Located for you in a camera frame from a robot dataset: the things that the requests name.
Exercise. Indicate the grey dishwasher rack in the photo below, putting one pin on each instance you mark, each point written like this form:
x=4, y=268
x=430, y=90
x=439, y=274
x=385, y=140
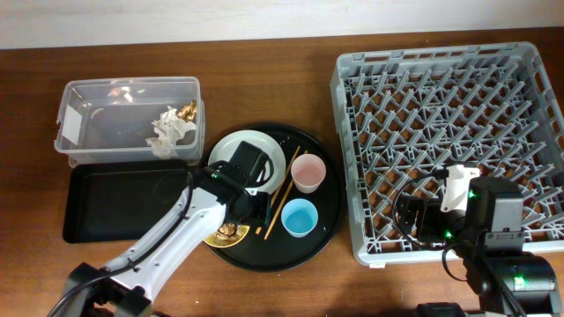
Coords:
x=402, y=114

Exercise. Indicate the black rectangular tray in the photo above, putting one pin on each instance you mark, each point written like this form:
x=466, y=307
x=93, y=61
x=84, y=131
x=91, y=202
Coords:
x=120, y=201

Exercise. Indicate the clear plastic waste bin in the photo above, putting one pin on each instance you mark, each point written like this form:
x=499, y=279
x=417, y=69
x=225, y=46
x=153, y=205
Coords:
x=113, y=119

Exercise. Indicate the yellow bowl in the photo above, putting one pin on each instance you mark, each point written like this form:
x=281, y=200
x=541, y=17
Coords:
x=212, y=240

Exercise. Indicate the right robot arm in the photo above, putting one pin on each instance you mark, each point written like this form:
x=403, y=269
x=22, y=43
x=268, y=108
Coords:
x=479, y=220

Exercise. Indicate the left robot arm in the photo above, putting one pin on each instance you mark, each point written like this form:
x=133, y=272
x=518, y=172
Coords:
x=224, y=192

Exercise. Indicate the blue plastic cup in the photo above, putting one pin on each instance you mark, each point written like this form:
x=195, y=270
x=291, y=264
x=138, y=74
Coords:
x=299, y=217

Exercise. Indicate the gold foil wrapper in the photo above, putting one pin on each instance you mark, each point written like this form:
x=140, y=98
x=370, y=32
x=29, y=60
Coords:
x=188, y=112

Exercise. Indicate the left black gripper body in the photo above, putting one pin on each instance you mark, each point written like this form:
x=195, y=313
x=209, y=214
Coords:
x=258, y=210

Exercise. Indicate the wooden chopstick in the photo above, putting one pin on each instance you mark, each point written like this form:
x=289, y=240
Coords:
x=275, y=196
x=284, y=193

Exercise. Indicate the wooden chopstick left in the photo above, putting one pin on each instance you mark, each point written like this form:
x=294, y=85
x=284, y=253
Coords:
x=275, y=196

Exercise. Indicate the pink plastic cup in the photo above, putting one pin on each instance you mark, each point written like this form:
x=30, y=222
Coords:
x=308, y=172

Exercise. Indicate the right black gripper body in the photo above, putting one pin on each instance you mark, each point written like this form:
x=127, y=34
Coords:
x=433, y=224

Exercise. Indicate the wooden chopstick right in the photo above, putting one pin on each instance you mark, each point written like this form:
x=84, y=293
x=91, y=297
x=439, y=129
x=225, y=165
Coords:
x=284, y=193

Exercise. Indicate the white tissue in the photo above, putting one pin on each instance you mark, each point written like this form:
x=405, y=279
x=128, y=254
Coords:
x=169, y=129

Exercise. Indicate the grey round plate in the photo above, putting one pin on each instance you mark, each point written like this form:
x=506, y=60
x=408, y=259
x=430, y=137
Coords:
x=226, y=147

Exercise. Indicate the round black serving tray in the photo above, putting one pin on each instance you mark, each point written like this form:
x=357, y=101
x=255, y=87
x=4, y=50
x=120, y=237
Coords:
x=281, y=250

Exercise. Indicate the food scraps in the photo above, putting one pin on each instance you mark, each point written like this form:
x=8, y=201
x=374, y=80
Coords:
x=227, y=232

